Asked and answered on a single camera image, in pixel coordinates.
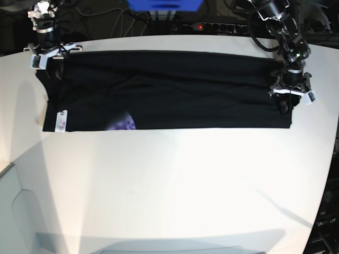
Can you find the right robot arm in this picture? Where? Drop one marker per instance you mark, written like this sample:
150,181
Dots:
46,11

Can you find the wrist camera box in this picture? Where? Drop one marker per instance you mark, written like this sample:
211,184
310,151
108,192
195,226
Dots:
38,62
309,97

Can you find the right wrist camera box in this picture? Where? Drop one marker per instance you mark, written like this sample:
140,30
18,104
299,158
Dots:
38,62

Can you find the black power strip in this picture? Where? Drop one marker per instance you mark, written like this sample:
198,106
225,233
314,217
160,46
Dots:
211,28

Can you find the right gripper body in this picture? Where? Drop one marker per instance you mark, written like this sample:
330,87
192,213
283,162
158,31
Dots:
49,44

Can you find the blue box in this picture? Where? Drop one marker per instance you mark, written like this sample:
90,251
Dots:
165,5

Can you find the black T-shirt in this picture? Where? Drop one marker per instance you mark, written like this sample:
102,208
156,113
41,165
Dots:
150,90

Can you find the white clothing tag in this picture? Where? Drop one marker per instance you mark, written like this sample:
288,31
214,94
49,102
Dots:
61,121

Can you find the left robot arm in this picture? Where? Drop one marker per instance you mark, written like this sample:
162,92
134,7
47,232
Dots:
292,47

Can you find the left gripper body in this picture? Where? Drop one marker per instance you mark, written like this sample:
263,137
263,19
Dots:
293,81

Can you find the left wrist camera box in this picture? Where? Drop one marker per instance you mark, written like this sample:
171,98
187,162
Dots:
309,97

